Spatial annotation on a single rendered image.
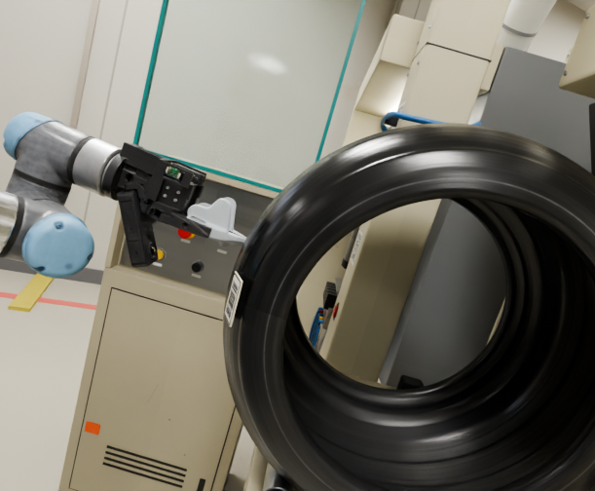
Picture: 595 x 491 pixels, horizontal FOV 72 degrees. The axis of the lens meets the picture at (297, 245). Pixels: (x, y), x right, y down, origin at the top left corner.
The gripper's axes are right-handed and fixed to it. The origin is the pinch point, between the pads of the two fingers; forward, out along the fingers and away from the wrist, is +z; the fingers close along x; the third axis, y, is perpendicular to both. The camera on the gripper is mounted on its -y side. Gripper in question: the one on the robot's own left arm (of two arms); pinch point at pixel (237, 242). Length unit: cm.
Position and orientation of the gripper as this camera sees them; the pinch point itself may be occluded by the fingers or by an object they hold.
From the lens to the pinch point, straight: 61.5
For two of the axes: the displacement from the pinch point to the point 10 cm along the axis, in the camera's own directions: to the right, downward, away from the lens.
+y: 3.9, -9.0, -1.7
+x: 0.6, -1.6, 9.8
